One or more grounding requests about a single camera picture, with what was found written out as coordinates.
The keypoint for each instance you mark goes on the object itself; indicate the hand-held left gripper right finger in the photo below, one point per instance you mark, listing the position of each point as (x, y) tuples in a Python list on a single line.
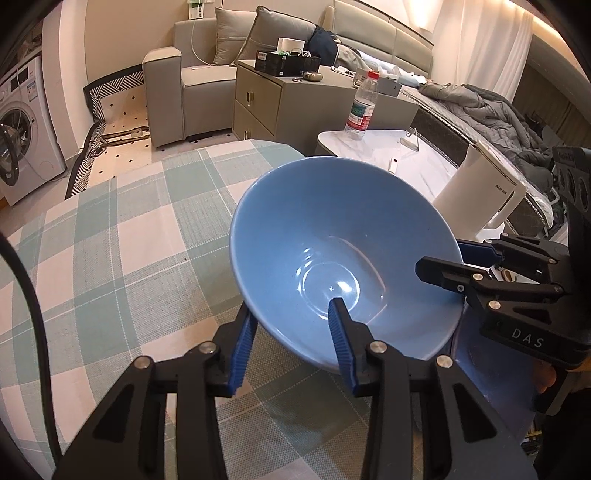
[(344, 341)]

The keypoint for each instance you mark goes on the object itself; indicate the black box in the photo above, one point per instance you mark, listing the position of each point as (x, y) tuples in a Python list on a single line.
[(286, 64)]

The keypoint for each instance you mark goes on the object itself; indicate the white mug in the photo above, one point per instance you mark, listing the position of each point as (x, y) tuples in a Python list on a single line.
[(360, 77)]

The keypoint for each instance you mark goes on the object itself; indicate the white marble side table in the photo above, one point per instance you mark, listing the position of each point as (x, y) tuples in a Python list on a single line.
[(415, 161)]

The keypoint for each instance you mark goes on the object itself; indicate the dark grey cushion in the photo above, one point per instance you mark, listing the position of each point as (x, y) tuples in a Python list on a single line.
[(272, 32)]

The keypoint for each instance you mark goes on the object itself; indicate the grey padded jacket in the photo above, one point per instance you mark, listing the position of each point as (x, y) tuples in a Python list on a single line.
[(498, 115)]

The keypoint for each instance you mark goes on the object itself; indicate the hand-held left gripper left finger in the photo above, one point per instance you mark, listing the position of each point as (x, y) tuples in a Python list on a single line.
[(242, 350)]

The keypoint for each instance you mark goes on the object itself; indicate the white electric kettle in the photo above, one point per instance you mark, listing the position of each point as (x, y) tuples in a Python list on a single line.
[(480, 184)]

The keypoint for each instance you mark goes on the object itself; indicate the navy cushion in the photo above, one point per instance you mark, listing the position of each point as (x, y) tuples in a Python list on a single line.
[(323, 46)]

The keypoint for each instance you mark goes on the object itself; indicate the small phone stand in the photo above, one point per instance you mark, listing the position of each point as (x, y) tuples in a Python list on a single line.
[(412, 141)]

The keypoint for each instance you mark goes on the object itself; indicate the black white patterned rug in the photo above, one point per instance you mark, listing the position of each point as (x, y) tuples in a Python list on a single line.
[(120, 110)]

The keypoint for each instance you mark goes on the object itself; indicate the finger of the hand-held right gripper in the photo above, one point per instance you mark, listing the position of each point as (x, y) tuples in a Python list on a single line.
[(475, 252), (443, 274)]

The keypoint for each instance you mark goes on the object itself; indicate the wall socket with green plug-in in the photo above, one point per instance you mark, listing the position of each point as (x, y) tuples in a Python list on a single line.
[(198, 7)]

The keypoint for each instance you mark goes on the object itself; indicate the light grey cushion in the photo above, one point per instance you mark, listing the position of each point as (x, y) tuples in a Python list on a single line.
[(233, 37)]

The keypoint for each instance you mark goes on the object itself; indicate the brown glasses case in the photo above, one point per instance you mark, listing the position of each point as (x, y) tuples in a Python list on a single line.
[(311, 75)]

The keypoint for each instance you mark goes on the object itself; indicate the grey bedside cabinet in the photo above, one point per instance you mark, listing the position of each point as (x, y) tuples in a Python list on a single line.
[(277, 101)]

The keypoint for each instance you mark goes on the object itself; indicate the white curtain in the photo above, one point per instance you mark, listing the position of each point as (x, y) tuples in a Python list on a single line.
[(485, 46)]

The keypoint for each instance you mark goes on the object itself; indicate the plastic water bottle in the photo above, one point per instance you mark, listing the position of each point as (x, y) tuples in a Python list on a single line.
[(362, 110)]

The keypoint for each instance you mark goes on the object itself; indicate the grey sofa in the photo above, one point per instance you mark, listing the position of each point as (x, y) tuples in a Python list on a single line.
[(166, 92)]

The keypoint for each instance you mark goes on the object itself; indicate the white tissue box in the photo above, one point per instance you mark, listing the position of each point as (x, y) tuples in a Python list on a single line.
[(291, 45)]

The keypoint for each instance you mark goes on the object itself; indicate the green white checked tablecloth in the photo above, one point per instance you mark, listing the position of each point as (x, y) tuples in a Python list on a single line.
[(138, 277)]

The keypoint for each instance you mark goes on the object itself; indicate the person's right hand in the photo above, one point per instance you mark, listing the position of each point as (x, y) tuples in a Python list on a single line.
[(546, 377)]

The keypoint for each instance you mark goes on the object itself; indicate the white washing machine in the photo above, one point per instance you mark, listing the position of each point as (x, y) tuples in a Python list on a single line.
[(32, 138)]

